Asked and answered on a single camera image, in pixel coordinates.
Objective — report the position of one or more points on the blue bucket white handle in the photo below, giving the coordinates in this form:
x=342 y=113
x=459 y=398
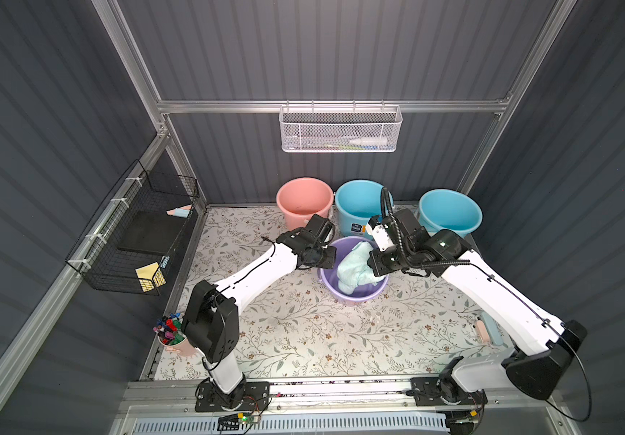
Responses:
x=449 y=209

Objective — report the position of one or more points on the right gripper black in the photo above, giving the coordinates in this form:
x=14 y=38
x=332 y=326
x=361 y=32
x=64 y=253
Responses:
x=378 y=262

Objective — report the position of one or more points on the pink cup with pens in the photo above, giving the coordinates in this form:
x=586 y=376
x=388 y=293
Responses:
x=168 y=331

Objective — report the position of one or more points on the white wire wall basket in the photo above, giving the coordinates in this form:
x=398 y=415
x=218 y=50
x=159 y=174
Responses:
x=328 y=128

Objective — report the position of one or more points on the pink plastic bucket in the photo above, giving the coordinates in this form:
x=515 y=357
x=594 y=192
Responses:
x=300 y=199

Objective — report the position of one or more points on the pastel card in basket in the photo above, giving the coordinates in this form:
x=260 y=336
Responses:
x=182 y=212

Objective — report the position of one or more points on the purple plastic bucket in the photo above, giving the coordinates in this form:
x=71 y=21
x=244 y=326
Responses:
x=329 y=277

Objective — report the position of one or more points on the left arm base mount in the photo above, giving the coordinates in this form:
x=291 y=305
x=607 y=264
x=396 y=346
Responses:
x=247 y=396

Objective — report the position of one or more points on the light green cloth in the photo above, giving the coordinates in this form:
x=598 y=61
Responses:
x=354 y=271

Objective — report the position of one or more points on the black box in basket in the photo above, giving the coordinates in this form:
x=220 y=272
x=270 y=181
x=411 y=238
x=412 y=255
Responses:
x=151 y=233

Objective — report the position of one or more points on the yellow sticky note pad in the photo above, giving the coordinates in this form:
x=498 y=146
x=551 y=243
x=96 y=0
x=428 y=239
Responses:
x=150 y=277

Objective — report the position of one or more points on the white spray bottle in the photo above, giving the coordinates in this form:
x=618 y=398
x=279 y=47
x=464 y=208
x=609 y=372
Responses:
x=369 y=142

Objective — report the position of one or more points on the black wire side basket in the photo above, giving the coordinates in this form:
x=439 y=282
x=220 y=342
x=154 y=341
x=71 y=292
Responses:
x=96 y=257

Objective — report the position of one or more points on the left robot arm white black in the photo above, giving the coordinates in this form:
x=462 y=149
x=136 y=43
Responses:
x=211 y=321

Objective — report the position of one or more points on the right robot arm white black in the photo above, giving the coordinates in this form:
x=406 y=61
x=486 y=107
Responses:
x=544 y=346

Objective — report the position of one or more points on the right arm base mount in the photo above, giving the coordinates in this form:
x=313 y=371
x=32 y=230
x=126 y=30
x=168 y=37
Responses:
x=437 y=389

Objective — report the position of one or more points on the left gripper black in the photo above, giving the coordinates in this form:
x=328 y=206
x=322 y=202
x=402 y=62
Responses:
x=326 y=256

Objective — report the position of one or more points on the blue bucket with label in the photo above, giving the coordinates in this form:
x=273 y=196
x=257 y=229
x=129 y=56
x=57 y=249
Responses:
x=356 y=203

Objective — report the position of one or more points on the white ventilation grille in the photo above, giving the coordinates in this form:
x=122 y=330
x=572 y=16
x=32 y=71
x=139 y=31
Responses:
x=330 y=423

